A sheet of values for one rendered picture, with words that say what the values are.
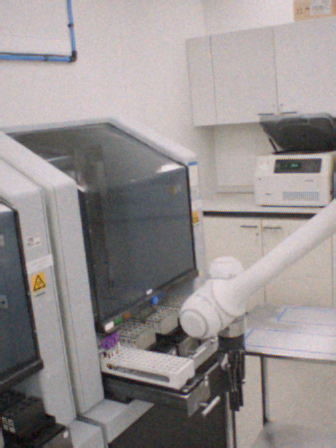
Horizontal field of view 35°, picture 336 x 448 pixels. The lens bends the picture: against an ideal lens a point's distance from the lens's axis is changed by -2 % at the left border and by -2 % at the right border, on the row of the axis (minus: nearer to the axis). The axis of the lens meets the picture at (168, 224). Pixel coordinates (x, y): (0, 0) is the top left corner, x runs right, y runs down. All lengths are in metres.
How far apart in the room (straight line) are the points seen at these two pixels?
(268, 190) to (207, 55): 1.19
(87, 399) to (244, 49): 3.08
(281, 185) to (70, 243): 2.46
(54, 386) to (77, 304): 0.24
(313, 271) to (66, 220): 2.59
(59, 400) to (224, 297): 0.61
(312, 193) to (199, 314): 2.58
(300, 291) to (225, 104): 1.53
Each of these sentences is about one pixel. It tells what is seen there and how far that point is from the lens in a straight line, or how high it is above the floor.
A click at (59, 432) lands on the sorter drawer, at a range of 1.51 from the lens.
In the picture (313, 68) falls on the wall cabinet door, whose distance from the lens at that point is 3.99.
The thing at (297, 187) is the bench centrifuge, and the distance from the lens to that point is 3.77.
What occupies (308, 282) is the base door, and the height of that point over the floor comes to 0.37.
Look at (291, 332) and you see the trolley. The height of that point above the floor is 0.82.
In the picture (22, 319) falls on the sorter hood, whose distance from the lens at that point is 1.43.
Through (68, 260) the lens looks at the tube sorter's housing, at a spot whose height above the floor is 1.22.
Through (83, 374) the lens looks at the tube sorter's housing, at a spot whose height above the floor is 0.86.
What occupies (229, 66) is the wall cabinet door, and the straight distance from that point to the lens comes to 4.23.
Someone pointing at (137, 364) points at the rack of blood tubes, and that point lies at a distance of 1.69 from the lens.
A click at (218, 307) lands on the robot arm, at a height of 1.15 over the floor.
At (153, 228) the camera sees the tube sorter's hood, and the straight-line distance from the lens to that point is 1.86.
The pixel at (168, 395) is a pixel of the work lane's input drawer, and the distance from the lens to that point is 1.63.
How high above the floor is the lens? 1.59
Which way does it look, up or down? 11 degrees down
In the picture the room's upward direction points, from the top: 5 degrees counter-clockwise
